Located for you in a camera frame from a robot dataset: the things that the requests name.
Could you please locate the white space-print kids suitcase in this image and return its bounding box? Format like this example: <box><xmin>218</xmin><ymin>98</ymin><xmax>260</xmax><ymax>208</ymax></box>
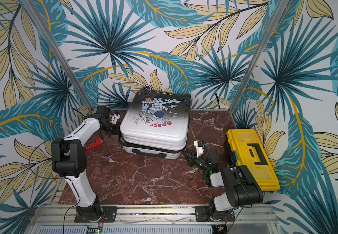
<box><xmin>119</xmin><ymin>85</ymin><xmax>190</xmax><ymax>160</ymax></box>

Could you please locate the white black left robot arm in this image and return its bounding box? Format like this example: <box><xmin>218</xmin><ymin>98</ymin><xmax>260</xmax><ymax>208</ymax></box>
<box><xmin>52</xmin><ymin>106</ymin><xmax>121</xmax><ymax>222</ymax></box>

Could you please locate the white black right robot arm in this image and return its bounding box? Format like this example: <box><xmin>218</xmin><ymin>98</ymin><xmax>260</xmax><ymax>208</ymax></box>
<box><xmin>183</xmin><ymin>152</ymin><xmax>263</xmax><ymax>222</ymax></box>

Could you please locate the yellow black plastic toolbox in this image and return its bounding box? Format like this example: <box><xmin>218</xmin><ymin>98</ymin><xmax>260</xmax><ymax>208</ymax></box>
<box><xmin>226</xmin><ymin>129</ymin><xmax>280</xmax><ymax>192</ymax></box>

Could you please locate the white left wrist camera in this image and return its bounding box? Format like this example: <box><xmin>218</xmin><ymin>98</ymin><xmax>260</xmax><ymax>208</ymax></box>
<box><xmin>110</xmin><ymin>114</ymin><xmax>121</xmax><ymax>122</ymax></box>

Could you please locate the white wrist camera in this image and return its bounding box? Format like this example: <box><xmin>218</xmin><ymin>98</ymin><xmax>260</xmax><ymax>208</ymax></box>
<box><xmin>194</xmin><ymin>140</ymin><xmax>207</xmax><ymax>158</ymax></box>
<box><xmin>110</xmin><ymin>114</ymin><xmax>121</xmax><ymax>122</ymax></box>

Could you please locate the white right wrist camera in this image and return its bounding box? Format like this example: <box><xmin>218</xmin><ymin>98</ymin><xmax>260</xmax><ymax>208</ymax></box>
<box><xmin>194</xmin><ymin>140</ymin><xmax>207</xmax><ymax>158</ymax></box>

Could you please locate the red handled wrench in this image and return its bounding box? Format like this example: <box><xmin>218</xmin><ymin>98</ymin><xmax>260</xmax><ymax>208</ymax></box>
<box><xmin>86</xmin><ymin>137</ymin><xmax>103</xmax><ymax>151</ymax></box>

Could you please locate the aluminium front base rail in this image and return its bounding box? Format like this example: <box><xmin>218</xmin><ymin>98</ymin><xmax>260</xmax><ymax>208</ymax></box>
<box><xmin>25</xmin><ymin>204</ymin><xmax>284</xmax><ymax>234</ymax></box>

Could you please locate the left aluminium corner post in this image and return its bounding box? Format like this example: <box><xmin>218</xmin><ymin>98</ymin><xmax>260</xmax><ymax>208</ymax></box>
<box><xmin>21</xmin><ymin>0</ymin><xmax>93</xmax><ymax>112</ymax></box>

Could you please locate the aluminium corner post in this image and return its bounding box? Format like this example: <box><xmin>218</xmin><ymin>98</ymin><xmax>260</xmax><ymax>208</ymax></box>
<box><xmin>229</xmin><ymin>1</ymin><xmax>288</xmax><ymax>113</ymax></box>
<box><xmin>21</xmin><ymin>0</ymin><xmax>93</xmax><ymax>112</ymax></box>

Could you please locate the right aluminium corner post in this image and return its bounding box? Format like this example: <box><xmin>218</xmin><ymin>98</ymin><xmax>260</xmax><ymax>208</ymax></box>
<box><xmin>229</xmin><ymin>1</ymin><xmax>288</xmax><ymax>113</ymax></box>

